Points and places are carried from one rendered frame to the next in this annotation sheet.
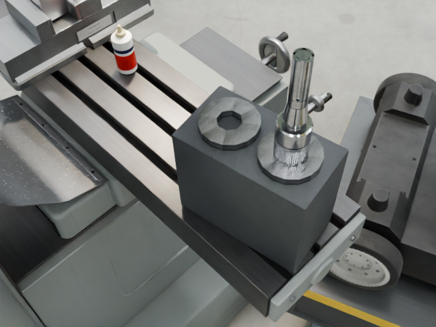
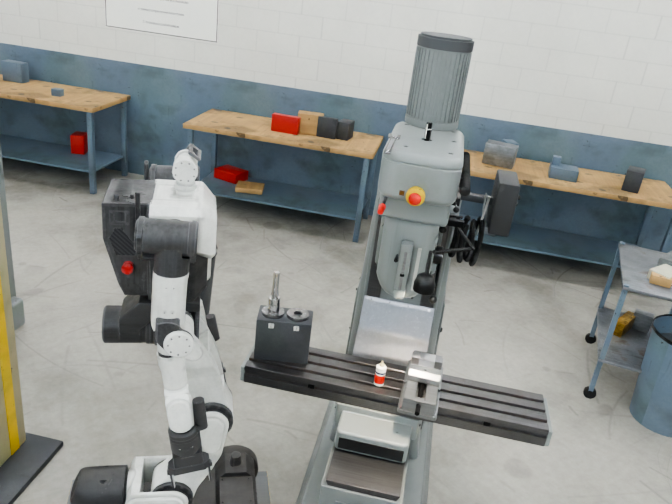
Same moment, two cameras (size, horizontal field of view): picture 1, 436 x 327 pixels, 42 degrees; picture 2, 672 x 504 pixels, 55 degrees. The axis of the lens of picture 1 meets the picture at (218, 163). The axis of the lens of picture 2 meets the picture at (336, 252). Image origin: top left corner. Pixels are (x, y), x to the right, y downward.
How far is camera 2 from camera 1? 2.77 m
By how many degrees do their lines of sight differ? 95
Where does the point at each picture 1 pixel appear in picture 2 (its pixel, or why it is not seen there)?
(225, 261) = not seen: hidden behind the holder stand
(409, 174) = (223, 491)
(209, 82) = (351, 427)
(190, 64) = (370, 433)
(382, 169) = (240, 488)
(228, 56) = (368, 480)
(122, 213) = not seen: hidden behind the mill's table
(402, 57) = not seen: outside the picture
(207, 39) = (391, 487)
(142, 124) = (348, 366)
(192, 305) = (311, 489)
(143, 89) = (362, 377)
